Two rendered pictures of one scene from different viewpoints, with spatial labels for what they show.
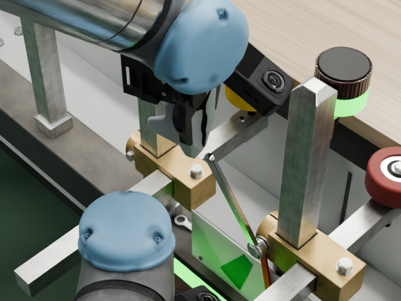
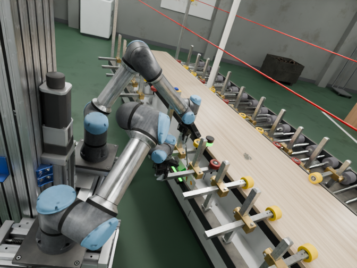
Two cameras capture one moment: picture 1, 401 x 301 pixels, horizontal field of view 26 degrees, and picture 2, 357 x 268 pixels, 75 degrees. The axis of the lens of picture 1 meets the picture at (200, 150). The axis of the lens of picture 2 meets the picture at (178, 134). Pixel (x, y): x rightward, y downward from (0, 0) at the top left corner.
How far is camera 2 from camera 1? 0.72 m
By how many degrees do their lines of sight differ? 15
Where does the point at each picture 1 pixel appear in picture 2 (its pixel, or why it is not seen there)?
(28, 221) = (148, 166)
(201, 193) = (183, 156)
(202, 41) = (188, 116)
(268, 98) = (196, 135)
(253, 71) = (195, 131)
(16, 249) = (144, 169)
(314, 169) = (200, 152)
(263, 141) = not seen: hidden behind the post
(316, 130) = (202, 145)
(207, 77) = (187, 122)
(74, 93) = not seen: hidden behind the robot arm
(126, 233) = (170, 138)
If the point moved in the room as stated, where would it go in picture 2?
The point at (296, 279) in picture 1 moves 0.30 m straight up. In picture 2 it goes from (191, 171) to (204, 136)
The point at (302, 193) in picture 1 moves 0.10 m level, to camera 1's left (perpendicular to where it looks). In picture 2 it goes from (197, 156) to (184, 151)
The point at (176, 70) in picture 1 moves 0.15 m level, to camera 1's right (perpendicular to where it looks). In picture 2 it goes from (184, 118) to (209, 128)
